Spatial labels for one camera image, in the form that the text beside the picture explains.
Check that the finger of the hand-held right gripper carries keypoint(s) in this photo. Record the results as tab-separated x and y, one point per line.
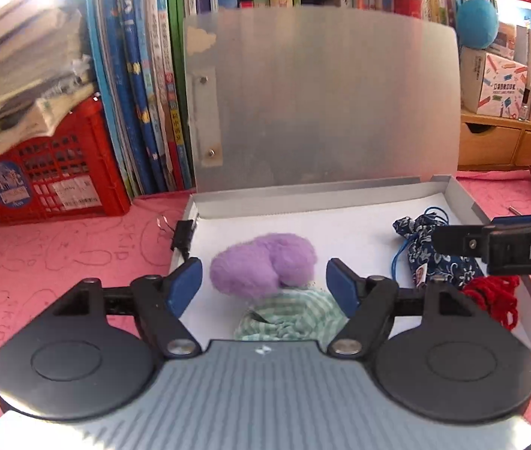
460	241

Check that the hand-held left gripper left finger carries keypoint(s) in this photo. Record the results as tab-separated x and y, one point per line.
184	287

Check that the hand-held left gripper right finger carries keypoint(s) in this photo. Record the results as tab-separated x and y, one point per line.
340	287

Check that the blue floral fabric pouch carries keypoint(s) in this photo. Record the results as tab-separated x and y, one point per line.
439	269

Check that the purple fluffy pom pom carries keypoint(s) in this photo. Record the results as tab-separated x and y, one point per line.
256	262

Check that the grey cardboard box with lid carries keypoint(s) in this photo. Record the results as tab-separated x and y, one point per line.
317	103

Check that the small metal pin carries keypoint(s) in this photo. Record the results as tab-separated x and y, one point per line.
513	208

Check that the black binder clip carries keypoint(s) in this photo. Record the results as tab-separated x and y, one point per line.
183	236

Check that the green striped cloth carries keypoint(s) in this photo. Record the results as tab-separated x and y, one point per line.
293	314

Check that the red yarn bundle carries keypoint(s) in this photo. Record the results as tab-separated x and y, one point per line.
495	295

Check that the wooden drawer organizer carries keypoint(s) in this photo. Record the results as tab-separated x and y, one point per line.
490	143

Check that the pink patterned tablecloth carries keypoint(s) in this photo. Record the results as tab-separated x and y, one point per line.
59	253

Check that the white printed carton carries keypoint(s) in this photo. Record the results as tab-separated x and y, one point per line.
493	84

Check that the red plastic crate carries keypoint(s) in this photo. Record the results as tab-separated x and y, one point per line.
82	150

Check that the row of tall blue books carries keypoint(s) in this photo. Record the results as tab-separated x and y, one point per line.
129	79

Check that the blue plush ball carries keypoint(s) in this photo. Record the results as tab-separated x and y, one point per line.
477	23

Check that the stack of worn books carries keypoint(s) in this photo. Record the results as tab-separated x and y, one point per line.
12	56

